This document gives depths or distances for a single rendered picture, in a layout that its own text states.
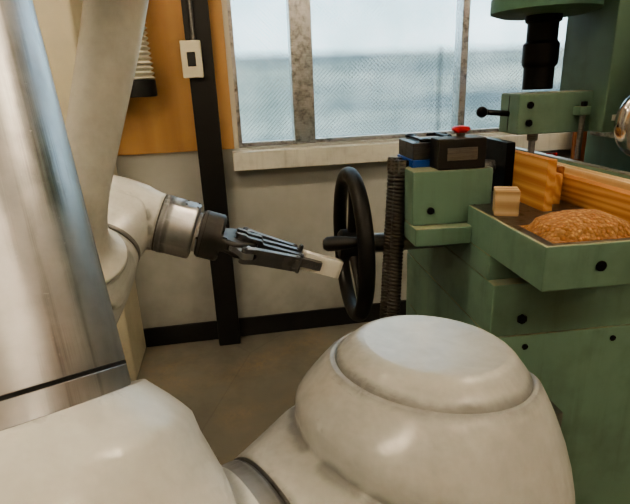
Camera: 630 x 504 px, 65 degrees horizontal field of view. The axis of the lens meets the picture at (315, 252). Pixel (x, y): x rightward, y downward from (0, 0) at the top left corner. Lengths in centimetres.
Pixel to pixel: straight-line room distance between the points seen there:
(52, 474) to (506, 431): 18
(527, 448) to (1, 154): 26
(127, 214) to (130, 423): 55
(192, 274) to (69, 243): 204
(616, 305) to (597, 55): 42
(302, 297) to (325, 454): 210
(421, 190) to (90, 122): 50
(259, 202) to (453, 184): 143
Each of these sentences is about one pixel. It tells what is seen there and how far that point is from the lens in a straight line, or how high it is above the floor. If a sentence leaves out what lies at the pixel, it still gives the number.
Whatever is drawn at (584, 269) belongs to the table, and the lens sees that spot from 71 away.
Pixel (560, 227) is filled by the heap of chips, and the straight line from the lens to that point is 70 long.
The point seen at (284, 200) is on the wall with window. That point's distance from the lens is 219.
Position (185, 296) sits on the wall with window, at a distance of 231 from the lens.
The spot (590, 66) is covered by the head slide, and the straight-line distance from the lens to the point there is 105.
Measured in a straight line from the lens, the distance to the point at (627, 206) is 80.
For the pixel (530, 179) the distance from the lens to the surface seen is 87.
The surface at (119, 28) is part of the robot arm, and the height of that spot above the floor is 116.
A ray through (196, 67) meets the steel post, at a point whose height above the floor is 118.
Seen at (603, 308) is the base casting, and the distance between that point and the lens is 92.
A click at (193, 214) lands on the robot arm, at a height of 92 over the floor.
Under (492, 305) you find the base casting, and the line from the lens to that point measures 82.
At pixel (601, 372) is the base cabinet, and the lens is 98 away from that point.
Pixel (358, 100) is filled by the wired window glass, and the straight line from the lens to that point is 227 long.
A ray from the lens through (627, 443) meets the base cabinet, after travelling 110.
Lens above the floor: 110
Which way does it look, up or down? 18 degrees down
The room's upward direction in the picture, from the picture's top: 2 degrees counter-clockwise
